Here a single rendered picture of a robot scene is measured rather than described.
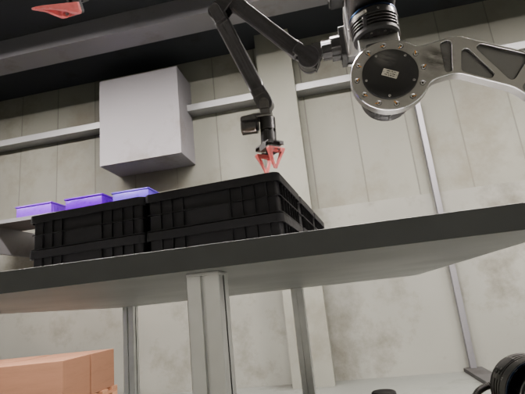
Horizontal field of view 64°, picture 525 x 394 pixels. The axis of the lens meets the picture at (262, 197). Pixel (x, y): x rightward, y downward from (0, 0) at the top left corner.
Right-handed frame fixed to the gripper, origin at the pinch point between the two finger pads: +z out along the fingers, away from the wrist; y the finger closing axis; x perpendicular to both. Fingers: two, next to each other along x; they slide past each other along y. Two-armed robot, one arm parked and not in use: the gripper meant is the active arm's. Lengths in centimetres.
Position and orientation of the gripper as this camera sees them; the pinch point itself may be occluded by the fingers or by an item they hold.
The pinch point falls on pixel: (270, 168)
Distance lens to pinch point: 151.0
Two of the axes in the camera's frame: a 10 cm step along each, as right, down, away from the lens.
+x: 8.7, 0.7, 4.9
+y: 4.9, -2.4, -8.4
